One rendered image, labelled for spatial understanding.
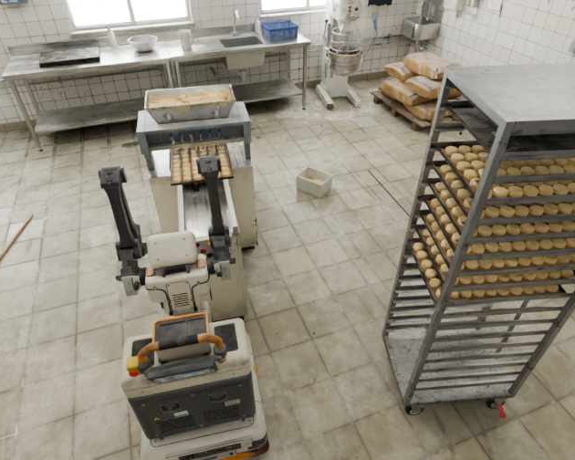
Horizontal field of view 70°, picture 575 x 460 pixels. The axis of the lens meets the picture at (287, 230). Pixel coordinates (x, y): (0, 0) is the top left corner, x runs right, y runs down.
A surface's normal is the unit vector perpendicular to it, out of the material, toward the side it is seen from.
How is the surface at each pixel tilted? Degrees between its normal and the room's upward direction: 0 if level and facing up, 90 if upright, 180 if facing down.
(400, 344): 0
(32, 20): 90
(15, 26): 90
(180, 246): 47
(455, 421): 0
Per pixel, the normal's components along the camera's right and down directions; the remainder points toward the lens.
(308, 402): 0.00, -0.77
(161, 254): 0.16, -0.06
